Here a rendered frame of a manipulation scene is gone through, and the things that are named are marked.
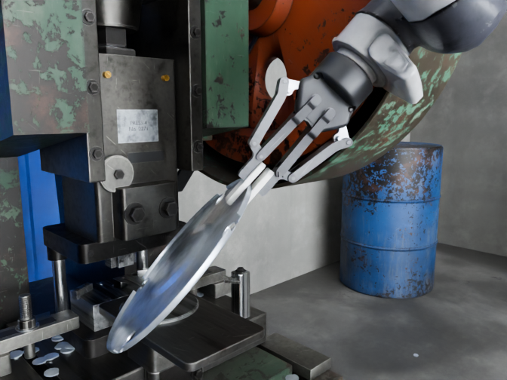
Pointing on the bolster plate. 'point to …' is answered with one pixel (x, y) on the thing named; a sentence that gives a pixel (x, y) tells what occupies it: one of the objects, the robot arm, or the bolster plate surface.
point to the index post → (241, 292)
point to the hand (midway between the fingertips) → (249, 185)
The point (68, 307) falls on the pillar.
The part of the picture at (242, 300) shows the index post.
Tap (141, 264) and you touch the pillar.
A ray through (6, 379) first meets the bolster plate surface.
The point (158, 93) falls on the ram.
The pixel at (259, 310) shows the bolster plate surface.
